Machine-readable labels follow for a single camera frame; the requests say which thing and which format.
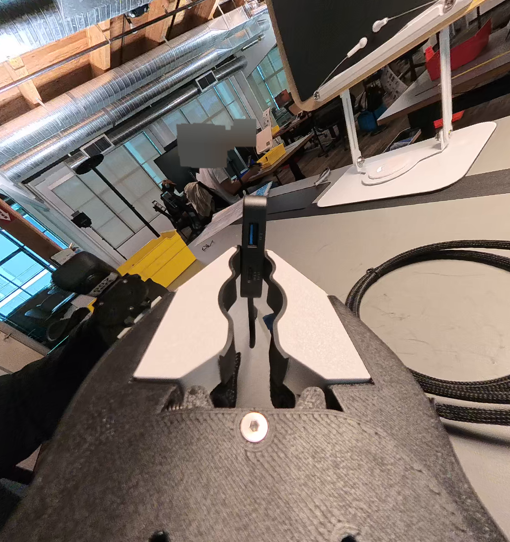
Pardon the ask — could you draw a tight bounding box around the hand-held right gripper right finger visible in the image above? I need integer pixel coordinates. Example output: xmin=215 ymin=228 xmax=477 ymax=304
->
xmin=264 ymin=249 xmax=373 ymax=390

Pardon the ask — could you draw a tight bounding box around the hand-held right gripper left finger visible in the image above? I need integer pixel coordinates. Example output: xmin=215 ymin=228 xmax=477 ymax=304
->
xmin=132 ymin=246 xmax=241 ymax=390

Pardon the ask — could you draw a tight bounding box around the yellow plastic bin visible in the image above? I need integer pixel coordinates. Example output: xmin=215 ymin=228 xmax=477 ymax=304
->
xmin=117 ymin=230 xmax=196 ymax=289

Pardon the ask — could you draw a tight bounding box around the black usb hub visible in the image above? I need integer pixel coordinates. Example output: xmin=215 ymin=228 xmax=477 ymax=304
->
xmin=240 ymin=195 xmax=267 ymax=298

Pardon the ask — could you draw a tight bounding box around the black braided switch cable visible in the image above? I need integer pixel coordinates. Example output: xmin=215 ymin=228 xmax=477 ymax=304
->
xmin=345 ymin=240 xmax=510 ymax=426

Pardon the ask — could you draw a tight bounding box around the printed paper sheet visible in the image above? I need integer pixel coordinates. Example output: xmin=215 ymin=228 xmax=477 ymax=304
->
xmin=194 ymin=182 xmax=273 ymax=250

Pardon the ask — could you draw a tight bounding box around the beige hanging jacket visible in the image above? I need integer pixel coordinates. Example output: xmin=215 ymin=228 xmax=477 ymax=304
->
xmin=184 ymin=181 xmax=216 ymax=217

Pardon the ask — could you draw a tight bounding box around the black disc floor stand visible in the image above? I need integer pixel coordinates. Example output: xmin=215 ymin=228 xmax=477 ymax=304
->
xmin=75 ymin=154 xmax=161 ymax=239

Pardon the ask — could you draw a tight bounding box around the large black monitor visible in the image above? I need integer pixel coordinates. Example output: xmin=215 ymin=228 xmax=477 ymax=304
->
xmin=153 ymin=152 xmax=197 ymax=188

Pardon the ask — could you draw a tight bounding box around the dark grey desk mat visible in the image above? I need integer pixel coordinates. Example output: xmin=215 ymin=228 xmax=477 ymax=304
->
xmin=267 ymin=178 xmax=333 ymax=213

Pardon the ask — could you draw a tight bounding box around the small yellow bin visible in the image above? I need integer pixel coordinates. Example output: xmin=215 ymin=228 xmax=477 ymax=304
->
xmin=255 ymin=144 xmax=286 ymax=167

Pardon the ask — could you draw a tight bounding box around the wooden office table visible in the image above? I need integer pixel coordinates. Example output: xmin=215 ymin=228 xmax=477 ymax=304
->
xmin=259 ymin=133 xmax=316 ymax=179

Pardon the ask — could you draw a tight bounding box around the blue waste container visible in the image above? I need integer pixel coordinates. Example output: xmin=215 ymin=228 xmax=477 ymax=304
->
xmin=359 ymin=104 xmax=387 ymax=132

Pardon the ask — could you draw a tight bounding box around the wooden workbench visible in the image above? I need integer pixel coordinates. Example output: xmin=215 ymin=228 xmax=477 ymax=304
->
xmin=377 ymin=40 xmax=510 ymax=128

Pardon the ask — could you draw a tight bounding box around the red plastic bin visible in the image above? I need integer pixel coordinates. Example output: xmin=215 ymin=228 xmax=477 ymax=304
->
xmin=424 ymin=19 xmax=493 ymax=81

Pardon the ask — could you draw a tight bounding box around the silver ventilation duct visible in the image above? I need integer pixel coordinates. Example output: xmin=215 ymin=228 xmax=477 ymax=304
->
xmin=0 ymin=55 xmax=249 ymax=183
xmin=0 ymin=19 xmax=273 ymax=168

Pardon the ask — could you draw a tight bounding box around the silver foil wrapped duct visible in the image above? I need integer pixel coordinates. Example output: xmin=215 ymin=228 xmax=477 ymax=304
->
xmin=0 ymin=0 xmax=152 ymax=70

